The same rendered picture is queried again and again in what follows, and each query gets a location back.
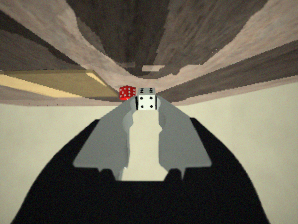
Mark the tan flat mat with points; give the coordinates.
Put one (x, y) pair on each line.
(58, 83)

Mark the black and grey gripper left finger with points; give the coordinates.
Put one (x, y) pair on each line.
(101, 145)

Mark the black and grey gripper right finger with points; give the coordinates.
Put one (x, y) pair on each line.
(202, 158)

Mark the red die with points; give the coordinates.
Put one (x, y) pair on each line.
(126, 92)

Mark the grey die with black pips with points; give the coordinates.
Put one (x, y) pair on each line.
(146, 98)

